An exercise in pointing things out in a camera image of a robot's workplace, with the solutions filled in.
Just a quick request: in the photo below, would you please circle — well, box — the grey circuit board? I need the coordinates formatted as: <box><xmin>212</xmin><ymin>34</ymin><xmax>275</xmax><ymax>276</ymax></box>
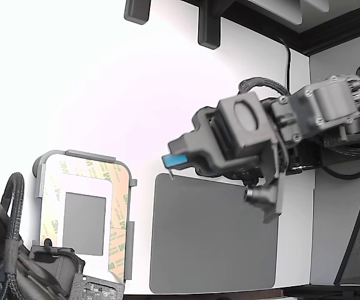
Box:
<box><xmin>69</xmin><ymin>273</ymin><xmax>126</xmax><ymax>300</ymax></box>

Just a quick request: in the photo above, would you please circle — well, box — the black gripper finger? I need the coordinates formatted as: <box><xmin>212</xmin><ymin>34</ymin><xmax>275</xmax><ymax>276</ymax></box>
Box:
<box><xmin>166</xmin><ymin>132</ymin><xmax>202</xmax><ymax>158</ymax></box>

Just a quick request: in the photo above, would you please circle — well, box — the braided gripper cable loop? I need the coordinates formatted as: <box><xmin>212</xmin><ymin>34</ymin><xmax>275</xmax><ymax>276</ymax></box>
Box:
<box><xmin>238</xmin><ymin>77</ymin><xmax>291</xmax><ymax>96</ymax></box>

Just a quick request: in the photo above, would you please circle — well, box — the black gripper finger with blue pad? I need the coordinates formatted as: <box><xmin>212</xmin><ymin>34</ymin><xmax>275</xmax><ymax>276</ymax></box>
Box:
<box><xmin>162</xmin><ymin>153</ymin><xmax>200</xmax><ymax>183</ymax></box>

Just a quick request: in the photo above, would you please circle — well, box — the small black mount bracket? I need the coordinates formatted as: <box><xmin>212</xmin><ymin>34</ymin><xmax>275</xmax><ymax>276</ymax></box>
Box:
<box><xmin>123</xmin><ymin>0</ymin><xmax>152</xmax><ymax>25</ymax></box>

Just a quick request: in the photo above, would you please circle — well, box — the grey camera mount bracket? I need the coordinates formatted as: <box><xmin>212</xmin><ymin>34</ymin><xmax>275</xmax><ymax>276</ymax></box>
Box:
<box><xmin>259</xmin><ymin>140</ymin><xmax>284</xmax><ymax>224</ymax></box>

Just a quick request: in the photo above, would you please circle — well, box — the grey device holding fixture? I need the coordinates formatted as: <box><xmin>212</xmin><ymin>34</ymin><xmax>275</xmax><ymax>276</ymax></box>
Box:
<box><xmin>32</xmin><ymin>149</ymin><xmax>138</xmax><ymax>281</ymax></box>

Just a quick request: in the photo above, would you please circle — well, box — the large black mount bracket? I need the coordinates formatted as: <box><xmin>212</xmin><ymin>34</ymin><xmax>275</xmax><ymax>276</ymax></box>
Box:
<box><xmin>197</xmin><ymin>0</ymin><xmax>222</xmax><ymax>50</ymax></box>

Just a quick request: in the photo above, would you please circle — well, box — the dark grey motor housing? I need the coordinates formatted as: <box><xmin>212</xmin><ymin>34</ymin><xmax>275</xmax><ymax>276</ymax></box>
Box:
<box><xmin>28</xmin><ymin>239</ymin><xmax>86</xmax><ymax>290</ymax></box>

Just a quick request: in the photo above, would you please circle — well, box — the black cube camera box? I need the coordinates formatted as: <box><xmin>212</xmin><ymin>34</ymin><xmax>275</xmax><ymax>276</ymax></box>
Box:
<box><xmin>212</xmin><ymin>91</ymin><xmax>276</xmax><ymax>159</ymax></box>

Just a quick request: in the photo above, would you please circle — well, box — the thin black wall cable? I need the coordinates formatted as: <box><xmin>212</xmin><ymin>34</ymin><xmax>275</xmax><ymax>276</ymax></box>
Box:
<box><xmin>275</xmin><ymin>36</ymin><xmax>292</xmax><ymax>93</ymax></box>

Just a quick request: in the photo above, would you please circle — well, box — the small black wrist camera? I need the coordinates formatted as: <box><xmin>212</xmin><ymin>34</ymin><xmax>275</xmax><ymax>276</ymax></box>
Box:
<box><xmin>244</xmin><ymin>183</ymin><xmax>279</xmax><ymax>208</ymax></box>

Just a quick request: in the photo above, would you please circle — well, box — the dark grey flat mat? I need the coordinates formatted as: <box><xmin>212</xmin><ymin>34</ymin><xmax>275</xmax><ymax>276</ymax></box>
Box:
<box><xmin>149</xmin><ymin>172</ymin><xmax>278</xmax><ymax>294</ymax></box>

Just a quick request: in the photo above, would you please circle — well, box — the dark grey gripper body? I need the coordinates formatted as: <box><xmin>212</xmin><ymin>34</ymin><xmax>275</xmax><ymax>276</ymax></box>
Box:
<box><xmin>192</xmin><ymin>74</ymin><xmax>360</xmax><ymax>183</ymax></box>

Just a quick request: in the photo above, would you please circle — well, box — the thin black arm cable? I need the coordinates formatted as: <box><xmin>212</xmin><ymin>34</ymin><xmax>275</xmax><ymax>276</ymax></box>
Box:
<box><xmin>320</xmin><ymin>156</ymin><xmax>360</xmax><ymax>181</ymax></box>

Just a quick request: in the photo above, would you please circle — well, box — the tan 3M adhesive liner film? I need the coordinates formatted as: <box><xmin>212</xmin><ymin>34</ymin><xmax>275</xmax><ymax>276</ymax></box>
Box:
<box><xmin>41</xmin><ymin>157</ymin><xmax>130</xmax><ymax>284</ymax></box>

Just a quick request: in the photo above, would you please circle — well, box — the light grey slatted panel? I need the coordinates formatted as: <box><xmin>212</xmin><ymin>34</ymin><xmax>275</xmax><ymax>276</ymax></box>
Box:
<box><xmin>245</xmin><ymin>0</ymin><xmax>333</xmax><ymax>26</ymax></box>

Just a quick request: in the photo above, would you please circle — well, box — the black braided cable loop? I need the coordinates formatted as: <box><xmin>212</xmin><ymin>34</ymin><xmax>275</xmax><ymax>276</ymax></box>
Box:
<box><xmin>0</xmin><ymin>171</ymin><xmax>26</xmax><ymax>282</ymax></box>

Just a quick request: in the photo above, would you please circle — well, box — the black frame bar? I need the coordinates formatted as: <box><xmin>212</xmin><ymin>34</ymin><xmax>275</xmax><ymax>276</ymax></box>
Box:
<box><xmin>179</xmin><ymin>0</ymin><xmax>360</xmax><ymax>58</ymax></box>

